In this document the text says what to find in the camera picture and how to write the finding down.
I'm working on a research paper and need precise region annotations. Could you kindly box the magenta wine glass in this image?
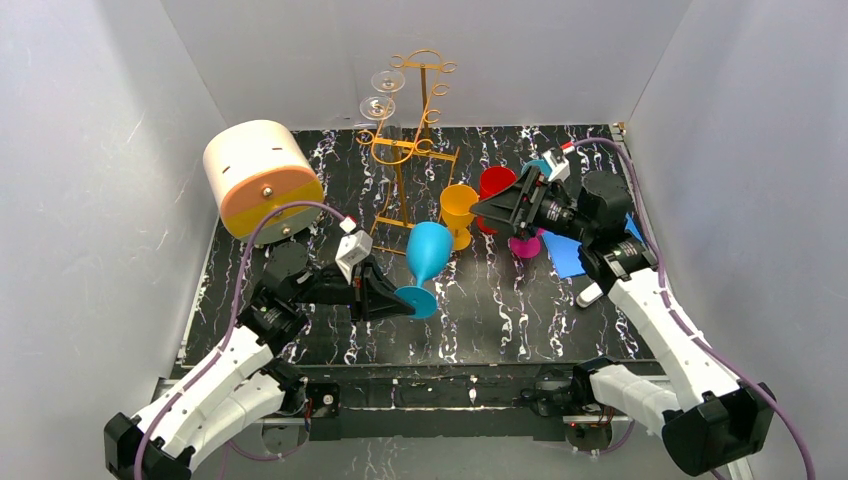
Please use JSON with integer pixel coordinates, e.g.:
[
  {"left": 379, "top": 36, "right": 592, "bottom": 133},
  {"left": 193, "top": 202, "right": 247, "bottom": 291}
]
[{"left": 508, "top": 228, "right": 545, "bottom": 259}]

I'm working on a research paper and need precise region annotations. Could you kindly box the red wine glass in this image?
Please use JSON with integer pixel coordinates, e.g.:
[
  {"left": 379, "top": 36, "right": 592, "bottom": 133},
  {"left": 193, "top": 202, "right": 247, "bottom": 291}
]
[{"left": 479, "top": 166, "right": 517, "bottom": 200}]

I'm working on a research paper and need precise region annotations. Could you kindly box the light blue wine glass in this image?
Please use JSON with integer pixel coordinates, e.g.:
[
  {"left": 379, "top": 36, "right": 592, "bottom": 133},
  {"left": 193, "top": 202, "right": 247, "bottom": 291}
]
[
  {"left": 395, "top": 222, "right": 453, "bottom": 319},
  {"left": 521, "top": 159, "right": 552, "bottom": 178}
]

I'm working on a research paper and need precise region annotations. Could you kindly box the cream orange yellow cylinder box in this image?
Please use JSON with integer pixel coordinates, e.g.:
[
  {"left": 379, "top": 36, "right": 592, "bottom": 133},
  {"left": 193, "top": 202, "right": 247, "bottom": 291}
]
[{"left": 202, "top": 120, "right": 325, "bottom": 242}]

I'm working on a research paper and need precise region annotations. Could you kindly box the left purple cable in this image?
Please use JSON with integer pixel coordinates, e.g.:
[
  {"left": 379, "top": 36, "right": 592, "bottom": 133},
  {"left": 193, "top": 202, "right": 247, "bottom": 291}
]
[{"left": 132, "top": 201, "right": 356, "bottom": 480}]

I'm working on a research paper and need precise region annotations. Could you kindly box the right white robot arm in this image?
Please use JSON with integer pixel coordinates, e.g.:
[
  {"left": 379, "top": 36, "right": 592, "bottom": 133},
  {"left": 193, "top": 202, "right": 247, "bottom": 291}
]
[{"left": 470, "top": 169, "right": 774, "bottom": 476}]

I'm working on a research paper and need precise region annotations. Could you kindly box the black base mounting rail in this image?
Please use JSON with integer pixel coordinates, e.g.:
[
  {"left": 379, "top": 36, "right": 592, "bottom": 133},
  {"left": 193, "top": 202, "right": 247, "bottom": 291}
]
[{"left": 287, "top": 363, "right": 629, "bottom": 450}]

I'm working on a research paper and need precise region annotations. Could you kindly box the clear wine glass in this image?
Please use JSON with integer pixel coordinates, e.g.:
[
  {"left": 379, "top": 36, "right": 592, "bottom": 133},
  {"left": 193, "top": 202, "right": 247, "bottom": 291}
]
[
  {"left": 359, "top": 95, "right": 396, "bottom": 122},
  {"left": 371, "top": 70, "right": 406, "bottom": 93}
]

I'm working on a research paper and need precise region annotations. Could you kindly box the blue flat sheet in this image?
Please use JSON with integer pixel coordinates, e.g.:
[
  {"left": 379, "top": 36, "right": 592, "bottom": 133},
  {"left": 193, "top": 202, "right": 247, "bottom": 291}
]
[{"left": 544, "top": 214, "right": 655, "bottom": 289}]

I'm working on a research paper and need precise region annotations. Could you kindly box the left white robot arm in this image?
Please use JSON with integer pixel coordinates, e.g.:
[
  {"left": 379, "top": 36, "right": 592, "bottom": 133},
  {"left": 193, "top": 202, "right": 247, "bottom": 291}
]
[{"left": 104, "top": 242, "right": 415, "bottom": 479}]

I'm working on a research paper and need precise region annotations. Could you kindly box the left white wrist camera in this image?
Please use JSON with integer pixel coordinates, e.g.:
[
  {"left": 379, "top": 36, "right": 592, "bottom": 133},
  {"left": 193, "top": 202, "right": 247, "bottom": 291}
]
[{"left": 335, "top": 216, "right": 373, "bottom": 284}]

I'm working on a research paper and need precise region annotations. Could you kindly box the gold wire wine glass rack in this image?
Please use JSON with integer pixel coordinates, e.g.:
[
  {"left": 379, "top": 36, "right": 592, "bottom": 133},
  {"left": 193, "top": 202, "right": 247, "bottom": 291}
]
[{"left": 357, "top": 49, "right": 460, "bottom": 255}]

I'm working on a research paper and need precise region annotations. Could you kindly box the clear wine glass front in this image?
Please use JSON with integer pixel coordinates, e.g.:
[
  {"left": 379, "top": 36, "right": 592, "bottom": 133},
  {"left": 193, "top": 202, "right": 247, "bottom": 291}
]
[{"left": 359, "top": 95, "right": 396, "bottom": 122}]

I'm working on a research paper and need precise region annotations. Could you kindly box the yellow wine glass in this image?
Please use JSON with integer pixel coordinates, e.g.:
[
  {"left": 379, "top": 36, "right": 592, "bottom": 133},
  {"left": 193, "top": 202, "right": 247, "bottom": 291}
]
[{"left": 440, "top": 184, "right": 479, "bottom": 251}]

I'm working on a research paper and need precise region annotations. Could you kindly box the small white rectangular device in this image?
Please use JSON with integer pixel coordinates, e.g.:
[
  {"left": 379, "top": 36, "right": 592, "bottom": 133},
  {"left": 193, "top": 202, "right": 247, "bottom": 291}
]
[{"left": 575, "top": 282, "right": 604, "bottom": 309}]

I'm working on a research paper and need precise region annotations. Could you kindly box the clear wine glass rear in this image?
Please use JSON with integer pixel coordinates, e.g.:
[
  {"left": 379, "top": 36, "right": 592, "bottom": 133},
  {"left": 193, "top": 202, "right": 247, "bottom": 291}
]
[{"left": 371, "top": 70, "right": 406, "bottom": 93}]

